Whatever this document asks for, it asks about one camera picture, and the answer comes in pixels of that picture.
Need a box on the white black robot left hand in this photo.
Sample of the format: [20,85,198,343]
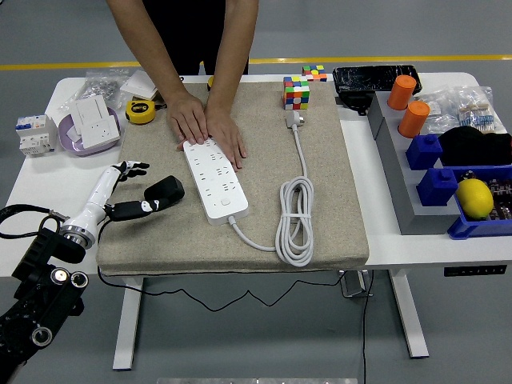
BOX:
[62,159,171,238]

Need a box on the purple bowl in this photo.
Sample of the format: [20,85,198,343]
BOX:
[58,106,122,158]

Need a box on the black cloth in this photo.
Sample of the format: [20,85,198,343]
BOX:
[438,126,512,168]

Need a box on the blue block with knob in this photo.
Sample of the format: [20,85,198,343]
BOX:
[406,134,444,171]
[415,167,459,208]

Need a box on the orange cylinder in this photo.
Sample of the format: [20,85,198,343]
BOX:
[386,75,418,111]
[398,100,431,139]

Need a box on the grey stepped block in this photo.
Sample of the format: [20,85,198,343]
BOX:
[366,90,461,236]

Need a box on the person's body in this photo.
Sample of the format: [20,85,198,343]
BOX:
[142,0,251,77]

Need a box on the black table control panel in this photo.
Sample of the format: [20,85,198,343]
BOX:
[442,264,508,278]

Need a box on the clear bag of white parts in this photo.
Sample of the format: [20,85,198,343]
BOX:
[419,94,461,135]

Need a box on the small colourful puzzle cube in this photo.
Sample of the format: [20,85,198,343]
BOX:
[302,65,328,83]

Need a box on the clear bag of resistors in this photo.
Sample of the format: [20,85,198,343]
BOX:
[455,86,507,135]

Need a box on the blue plastic bin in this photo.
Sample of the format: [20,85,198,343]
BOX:
[446,164,512,241]

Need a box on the white power strip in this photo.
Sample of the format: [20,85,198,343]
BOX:
[182,138,250,227]

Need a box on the black hanging power cable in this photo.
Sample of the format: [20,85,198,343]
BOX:
[361,270,375,384]

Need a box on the white switch panel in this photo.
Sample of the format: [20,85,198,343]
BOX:
[74,94,113,127]

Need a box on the white wall socket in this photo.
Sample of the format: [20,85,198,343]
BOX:
[78,115,122,150]

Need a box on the white blue circuit breaker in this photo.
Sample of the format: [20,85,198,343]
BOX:
[14,114,59,159]

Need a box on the white flat switch plate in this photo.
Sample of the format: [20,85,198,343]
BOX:
[119,70,161,101]

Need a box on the thin black adapter cord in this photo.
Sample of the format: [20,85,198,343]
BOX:
[95,215,345,313]

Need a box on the person's right hand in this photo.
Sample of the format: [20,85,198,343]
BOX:
[166,92,210,152]

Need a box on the white power strip cord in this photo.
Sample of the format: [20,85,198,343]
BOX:
[227,110,316,268]

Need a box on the black plug adapter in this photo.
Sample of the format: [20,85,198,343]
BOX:
[143,174,186,211]

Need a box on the yellow lemon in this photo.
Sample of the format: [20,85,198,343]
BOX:
[455,178,495,220]

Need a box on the grey metal box under table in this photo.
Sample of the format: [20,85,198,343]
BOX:
[339,270,373,299]

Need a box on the grey-brown mat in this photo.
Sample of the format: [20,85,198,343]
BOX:
[95,82,370,277]

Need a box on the large colourful puzzle cube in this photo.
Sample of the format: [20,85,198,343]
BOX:
[282,75,312,111]

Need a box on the black plastic tray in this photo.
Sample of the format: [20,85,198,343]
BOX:
[332,64,423,97]

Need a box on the yellow black tape measure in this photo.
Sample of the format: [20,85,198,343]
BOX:
[125,99,157,125]

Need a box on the person's left hand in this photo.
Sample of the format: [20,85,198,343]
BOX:
[203,104,247,172]

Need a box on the clear bag of screws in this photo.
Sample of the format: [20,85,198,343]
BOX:
[58,68,131,113]

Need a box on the white table leg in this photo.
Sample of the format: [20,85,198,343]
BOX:
[390,268,431,359]
[111,275,145,371]

